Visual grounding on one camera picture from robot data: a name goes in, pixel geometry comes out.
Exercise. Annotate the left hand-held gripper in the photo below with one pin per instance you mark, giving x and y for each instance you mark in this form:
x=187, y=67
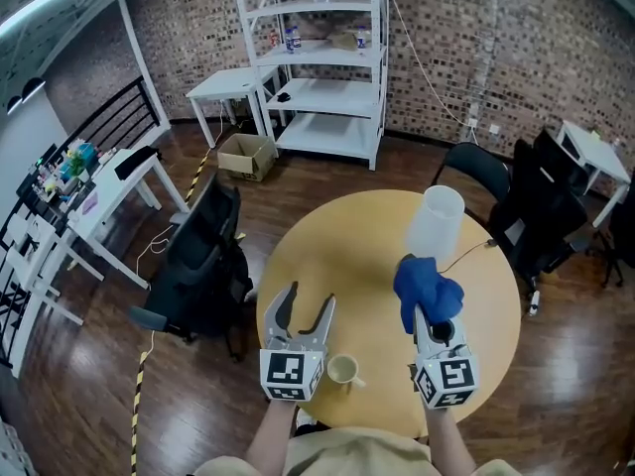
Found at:
x=288, y=370

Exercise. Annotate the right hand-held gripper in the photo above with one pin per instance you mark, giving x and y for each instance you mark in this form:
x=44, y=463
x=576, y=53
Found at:
x=449, y=377

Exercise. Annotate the blue cloth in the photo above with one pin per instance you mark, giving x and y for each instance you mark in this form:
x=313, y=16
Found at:
x=421, y=285

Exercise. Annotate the cream cup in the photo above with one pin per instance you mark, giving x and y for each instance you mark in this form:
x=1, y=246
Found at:
x=342, y=370

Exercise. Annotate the person's left forearm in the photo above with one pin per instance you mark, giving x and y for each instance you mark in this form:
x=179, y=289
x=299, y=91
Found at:
x=270, y=434

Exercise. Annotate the person's right forearm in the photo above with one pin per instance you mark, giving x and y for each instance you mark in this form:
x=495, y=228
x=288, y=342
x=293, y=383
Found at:
x=449, y=439

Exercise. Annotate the person's white shoe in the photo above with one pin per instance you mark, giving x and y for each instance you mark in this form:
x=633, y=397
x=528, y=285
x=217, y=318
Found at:
x=305, y=418

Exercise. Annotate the white power strip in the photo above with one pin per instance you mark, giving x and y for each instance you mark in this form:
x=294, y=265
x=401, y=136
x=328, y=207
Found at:
x=534, y=303

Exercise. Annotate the black office chair grey armrest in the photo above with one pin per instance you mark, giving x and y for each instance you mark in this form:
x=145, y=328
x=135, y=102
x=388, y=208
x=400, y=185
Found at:
x=198, y=275

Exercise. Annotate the white shade table lamp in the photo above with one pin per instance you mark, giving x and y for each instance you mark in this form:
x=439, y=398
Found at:
x=436, y=221

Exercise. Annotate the person's beige shirt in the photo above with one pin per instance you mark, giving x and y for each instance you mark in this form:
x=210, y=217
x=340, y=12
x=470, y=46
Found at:
x=357, y=454

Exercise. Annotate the black folding chair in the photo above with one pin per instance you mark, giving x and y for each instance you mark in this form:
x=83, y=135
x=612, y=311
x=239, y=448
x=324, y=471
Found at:
x=476, y=166

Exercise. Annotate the cardboard box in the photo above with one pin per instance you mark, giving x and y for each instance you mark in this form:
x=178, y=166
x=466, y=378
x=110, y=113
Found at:
x=245, y=156

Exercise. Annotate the yellow black striped floor tape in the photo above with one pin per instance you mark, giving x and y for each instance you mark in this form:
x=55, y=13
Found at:
x=137, y=404

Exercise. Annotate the small black object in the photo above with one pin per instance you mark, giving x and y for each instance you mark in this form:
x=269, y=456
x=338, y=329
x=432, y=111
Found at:
x=284, y=97

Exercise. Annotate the white metal shelf rack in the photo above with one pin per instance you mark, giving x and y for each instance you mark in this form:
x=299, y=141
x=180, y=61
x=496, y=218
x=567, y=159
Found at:
x=322, y=97

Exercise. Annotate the black pouch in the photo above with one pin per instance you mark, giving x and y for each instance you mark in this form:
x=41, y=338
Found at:
x=136, y=161

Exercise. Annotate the pink paper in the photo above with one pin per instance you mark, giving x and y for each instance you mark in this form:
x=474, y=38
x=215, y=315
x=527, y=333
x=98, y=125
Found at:
x=89, y=204

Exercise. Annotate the white side table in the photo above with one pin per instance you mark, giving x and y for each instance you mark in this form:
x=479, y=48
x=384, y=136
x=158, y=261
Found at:
x=597, y=154

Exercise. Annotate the small white table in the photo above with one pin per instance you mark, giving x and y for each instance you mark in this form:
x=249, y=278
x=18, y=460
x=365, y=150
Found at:
x=228, y=84

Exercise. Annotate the white low desk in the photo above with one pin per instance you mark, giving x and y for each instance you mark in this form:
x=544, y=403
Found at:
x=39, y=266

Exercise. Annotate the blue box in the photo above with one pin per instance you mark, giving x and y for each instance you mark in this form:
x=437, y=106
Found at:
x=87, y=154

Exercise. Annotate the small green plant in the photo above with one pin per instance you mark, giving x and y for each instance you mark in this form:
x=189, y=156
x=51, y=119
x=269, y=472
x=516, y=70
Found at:
x=76, y=164

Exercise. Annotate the black metal railing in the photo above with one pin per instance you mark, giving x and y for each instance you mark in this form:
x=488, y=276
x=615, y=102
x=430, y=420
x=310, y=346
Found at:
x=114, y=117

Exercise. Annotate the blue label water bottle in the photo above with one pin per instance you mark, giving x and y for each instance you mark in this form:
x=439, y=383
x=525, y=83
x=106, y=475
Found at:
x=292, y=40
x=362, y=38

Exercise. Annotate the black cluttered side table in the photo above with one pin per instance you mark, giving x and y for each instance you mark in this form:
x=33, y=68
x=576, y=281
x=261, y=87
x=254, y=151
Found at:
x=47, y=191

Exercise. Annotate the black pendant lamp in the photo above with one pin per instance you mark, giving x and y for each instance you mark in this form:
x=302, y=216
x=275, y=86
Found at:
x=34, y=88
x=14, y=105

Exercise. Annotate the ceiling light tube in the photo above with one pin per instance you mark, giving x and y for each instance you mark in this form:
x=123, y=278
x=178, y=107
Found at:
x=49, y=0

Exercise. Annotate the white wall socket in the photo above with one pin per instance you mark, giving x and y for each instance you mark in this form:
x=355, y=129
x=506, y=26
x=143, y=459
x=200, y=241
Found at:
x=494, y=129

